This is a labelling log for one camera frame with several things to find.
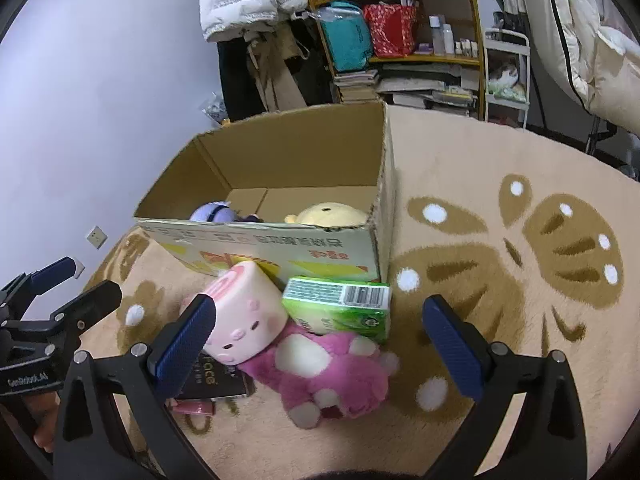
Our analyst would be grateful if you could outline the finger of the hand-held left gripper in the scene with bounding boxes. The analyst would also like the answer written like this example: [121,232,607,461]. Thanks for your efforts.
[0,256,85,314]
[49,280,124,352]

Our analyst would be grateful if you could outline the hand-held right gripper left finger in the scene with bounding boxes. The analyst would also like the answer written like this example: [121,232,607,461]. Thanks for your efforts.
[52,294,221,480]

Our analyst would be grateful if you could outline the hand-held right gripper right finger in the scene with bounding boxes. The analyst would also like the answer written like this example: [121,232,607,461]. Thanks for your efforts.
[423,294,589,480]

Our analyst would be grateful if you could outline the pink white cube plush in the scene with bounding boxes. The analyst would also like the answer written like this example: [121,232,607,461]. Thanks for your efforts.
[182,260,289,366]

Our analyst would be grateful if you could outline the pink bear plush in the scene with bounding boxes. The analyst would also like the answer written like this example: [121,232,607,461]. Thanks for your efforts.
[240,324,401,430]

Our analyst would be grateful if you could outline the cardboard box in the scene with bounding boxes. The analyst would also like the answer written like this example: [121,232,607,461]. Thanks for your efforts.
[132,100,399,287]

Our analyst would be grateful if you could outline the person's left hand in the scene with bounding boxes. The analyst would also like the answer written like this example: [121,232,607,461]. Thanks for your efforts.
[29,392,64,454]

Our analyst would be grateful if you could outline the black flat box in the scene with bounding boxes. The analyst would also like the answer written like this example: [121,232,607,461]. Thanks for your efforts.
[177,350,256,401]

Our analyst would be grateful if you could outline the pink tube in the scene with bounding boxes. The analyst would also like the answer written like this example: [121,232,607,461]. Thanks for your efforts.
[172,399,217,416]

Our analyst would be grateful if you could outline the green tissue packet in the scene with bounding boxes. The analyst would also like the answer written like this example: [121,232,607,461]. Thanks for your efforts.
[281,276,392,345]

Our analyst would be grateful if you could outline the purple plush toy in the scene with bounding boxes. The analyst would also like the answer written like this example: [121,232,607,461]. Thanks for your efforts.
[189,201,266,224]

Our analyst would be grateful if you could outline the yellow plush toy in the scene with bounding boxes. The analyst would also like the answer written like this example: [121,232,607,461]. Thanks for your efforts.
[284,202,371,227]

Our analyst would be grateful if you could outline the beige butterfly rug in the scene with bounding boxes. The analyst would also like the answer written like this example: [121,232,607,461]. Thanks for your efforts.
[80,104,640,480]

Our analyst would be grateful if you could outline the clear plastic bag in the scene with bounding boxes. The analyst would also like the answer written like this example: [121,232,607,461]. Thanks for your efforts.
[201,92,232,124]

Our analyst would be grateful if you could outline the black hanging garment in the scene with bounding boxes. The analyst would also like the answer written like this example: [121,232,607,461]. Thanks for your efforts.
[217,39,268,122]

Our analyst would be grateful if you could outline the white trolley cart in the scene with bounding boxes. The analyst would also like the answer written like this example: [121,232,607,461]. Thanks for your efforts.
[483,29,531,129]

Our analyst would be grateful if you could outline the wide stack of books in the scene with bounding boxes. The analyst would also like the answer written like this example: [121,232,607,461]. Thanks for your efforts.
[377,64,481,112]

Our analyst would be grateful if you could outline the narrow stack of books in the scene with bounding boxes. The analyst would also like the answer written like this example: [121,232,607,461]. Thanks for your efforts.
[333,69,381,105]

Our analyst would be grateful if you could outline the beige hanging garment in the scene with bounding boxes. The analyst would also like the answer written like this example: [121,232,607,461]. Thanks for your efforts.
[244,24,312,112]

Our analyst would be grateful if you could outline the wooden shelf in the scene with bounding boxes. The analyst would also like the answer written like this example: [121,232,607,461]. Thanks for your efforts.
[299,0,489,122]

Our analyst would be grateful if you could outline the red patterned bag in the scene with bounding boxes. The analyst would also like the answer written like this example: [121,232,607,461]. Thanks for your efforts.
[363,3,420,59]

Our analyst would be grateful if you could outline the teal bag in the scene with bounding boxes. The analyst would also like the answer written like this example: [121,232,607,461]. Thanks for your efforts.
[317,2,376,72]

